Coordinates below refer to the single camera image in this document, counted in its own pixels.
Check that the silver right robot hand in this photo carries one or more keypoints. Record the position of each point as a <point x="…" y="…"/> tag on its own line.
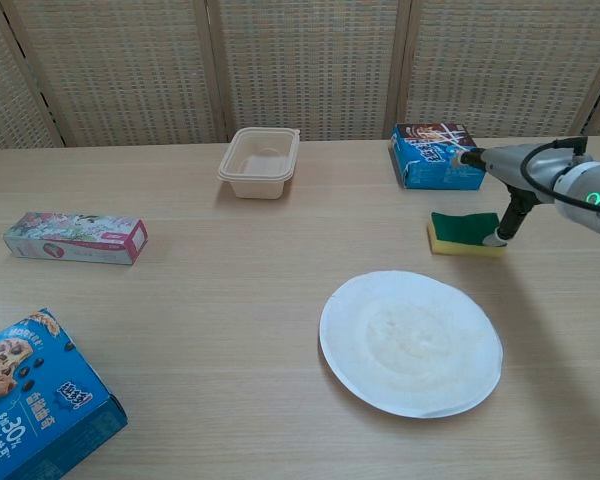
<point x="505" y="162"/>

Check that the beige plastic food container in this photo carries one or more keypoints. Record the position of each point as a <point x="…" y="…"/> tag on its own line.
<point x="257" y="170"/>

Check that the green and yellow sponge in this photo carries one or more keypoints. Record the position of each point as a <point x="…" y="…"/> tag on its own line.
<point x="460" y="227"/>

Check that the blue chocolate chip cookie box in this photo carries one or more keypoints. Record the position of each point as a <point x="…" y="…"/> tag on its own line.
<point x="30" y="400"/>

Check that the blue biscuit stick box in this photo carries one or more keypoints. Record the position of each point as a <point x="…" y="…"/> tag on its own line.
<point x="430" y="165"/>

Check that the floral cling wrap box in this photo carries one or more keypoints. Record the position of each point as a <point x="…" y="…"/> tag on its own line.
<point x="75" y="240"/>

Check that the white paper plate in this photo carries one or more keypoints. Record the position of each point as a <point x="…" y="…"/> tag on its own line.
<point x="410" y="345"/>

